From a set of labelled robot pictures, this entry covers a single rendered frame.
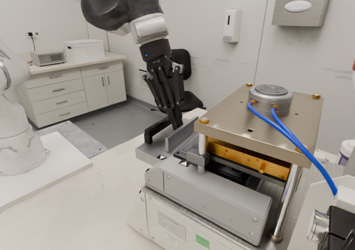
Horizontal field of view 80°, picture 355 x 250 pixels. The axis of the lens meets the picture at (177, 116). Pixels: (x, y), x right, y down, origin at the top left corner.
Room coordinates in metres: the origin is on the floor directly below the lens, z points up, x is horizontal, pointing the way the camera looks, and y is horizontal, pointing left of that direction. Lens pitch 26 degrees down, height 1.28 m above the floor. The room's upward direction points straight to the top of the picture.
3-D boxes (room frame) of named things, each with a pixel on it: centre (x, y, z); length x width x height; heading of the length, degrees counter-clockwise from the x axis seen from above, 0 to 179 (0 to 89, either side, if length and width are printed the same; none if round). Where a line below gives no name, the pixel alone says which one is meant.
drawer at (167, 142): (0.46, -0.08, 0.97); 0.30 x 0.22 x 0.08; 56
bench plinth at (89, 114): (2.77, 1.40, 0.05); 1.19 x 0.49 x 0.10; 137
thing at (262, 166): (0.38, -0.17, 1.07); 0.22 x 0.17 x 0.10; 146
